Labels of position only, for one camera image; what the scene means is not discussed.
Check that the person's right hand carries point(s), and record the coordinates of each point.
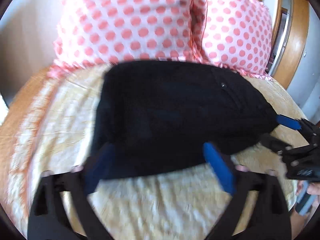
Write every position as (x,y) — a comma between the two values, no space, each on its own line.
(315,188)

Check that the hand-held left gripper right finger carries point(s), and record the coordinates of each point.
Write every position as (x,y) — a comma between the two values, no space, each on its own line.
(220,167)

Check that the yellow patterned bedsheet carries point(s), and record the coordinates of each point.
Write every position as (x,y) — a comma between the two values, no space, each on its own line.
(150,200)

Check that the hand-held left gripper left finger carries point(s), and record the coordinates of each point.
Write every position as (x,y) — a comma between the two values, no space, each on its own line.
(100,165)

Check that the wooden frame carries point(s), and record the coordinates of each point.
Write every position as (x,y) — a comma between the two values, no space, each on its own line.
(297,42)

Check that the large pink polka-dot pillow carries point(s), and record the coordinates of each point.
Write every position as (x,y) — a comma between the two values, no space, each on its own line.
(125,17)

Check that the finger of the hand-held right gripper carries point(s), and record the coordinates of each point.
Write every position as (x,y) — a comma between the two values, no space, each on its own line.
(275,143)
(287,122)

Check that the black pants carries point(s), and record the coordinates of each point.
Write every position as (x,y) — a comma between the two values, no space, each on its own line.
(175,110)

